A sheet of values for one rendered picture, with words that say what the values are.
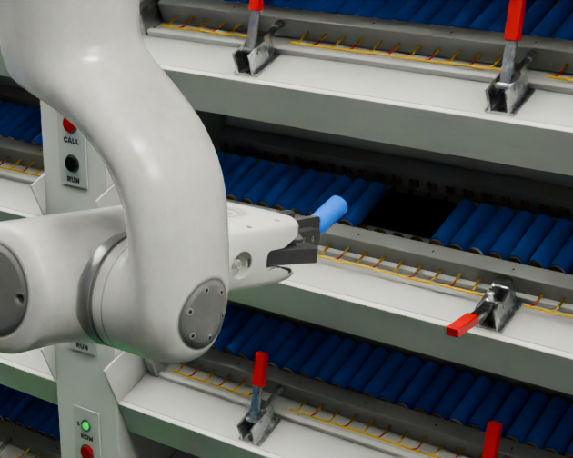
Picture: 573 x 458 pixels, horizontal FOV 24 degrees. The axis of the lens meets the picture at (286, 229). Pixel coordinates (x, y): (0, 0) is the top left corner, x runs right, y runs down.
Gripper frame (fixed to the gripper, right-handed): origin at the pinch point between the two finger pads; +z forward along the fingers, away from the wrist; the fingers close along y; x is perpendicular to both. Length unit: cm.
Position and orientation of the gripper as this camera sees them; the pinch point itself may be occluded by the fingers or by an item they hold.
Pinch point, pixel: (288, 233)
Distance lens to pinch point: 108.0
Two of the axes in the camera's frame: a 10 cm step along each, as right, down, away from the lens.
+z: 5.8, -1.1, 8.0
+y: -8.1, -1.8, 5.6
